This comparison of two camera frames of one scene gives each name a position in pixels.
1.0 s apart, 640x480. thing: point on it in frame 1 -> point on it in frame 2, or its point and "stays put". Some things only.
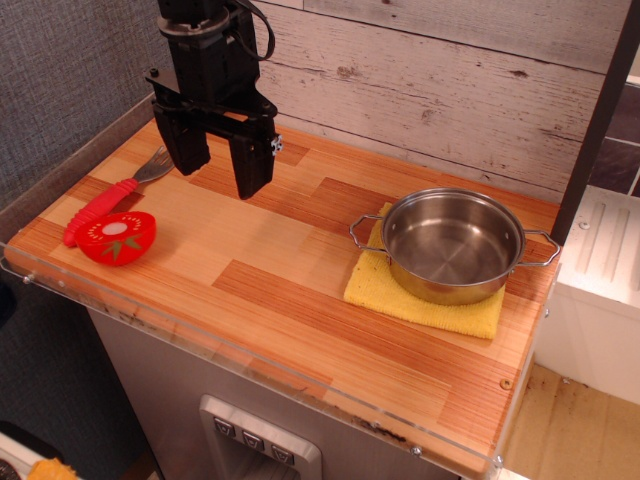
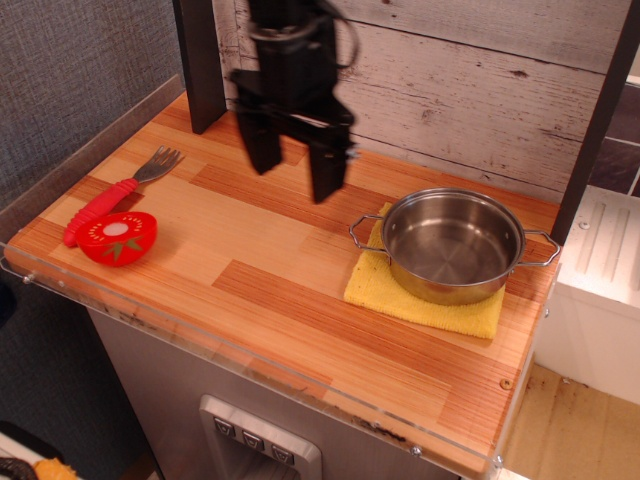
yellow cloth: x=377 y=289 stays put
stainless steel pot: x=453 y=246 stays put
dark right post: x=601 y=123 stays put
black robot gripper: x=214 y=72 -> x=296 y=45
